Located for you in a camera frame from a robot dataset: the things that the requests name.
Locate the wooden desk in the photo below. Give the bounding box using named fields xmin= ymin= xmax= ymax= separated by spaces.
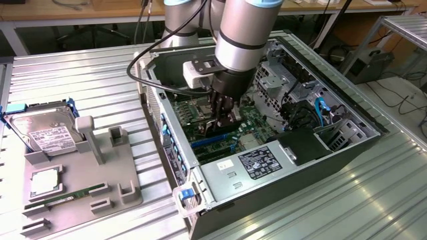
xmin=0 ymin=0 xmax=418 ymax=30

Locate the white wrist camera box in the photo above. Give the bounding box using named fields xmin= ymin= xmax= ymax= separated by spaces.
xmin=182 ymin=56 xmax=222 ymax=89

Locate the silver chipset heatsink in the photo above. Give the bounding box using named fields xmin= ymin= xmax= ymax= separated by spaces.
xmin=239 ymin=136 xmax=264 ymax=149

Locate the metal slat frame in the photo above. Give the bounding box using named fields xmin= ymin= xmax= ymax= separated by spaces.
xmin=359 ymin=15 xmax=427 ymax=83

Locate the CPU socket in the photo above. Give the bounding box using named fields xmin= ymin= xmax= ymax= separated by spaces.
xmin=195 ymin=99 xmax=214 ymax=113

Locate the black open PC case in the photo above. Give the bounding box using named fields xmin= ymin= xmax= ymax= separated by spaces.
xmin=132 ymin=34 xmax=390 ymax=240

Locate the green motherboard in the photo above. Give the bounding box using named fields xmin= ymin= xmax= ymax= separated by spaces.
xmin=166 ymin=93 xmax=284 ymax=163

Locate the blue expansion slot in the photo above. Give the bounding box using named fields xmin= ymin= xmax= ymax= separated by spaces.
xmin=191 ymin=133 xmax=228 ymax=149

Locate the green RAM stick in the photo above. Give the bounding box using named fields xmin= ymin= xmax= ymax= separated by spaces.
xmin=24 ymin=183 xmax=107 ymax=210

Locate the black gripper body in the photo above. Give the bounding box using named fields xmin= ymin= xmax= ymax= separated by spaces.
xmin=210 ymin=68 xmax=256 ymax=103

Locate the black office chair base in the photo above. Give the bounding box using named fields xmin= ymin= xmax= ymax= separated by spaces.
xmin=55 ymin=23 xmax=134 ymax=48

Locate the silver CPU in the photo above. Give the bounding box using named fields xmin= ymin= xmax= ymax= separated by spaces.
xmin=28 ymin=169 xmax=64 ymax=199

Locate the silver power supply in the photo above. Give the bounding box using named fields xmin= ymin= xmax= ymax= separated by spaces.
xmin=199 ymin=139 xmax=302 ymax=204

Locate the grey parts rack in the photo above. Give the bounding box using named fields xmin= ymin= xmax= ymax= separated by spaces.
xmin=19 ymin=116 xmax=144 ymax=237

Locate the blue data wire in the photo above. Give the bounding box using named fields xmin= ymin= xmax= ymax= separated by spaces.
xmin=312 ymin=96 xmax=333 ymax=129

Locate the black plastic shroud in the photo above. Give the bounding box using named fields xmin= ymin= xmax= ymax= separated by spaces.
xmin=278 ymin=128 xmax=333 ymax=166

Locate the hard disk drive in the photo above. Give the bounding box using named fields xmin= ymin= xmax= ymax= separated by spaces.
xmin=0 ymin=98 xmax=83 ymax=153

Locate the silver hard disk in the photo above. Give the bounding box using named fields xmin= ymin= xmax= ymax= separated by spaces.
xmin=10 ymin=107 xmax=86 ymax=157

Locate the black box with handle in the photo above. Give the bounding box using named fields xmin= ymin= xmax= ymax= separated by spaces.
xmin=339 ymin=49 xmax=397 ymax=85

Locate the silver disk bay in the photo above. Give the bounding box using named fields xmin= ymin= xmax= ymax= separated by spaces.
xmin=315 ymin=119 xmax=379 ymax=154

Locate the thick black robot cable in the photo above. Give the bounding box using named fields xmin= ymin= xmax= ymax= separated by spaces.
xmin=126 ymin=0 xmax=216 ymax=97

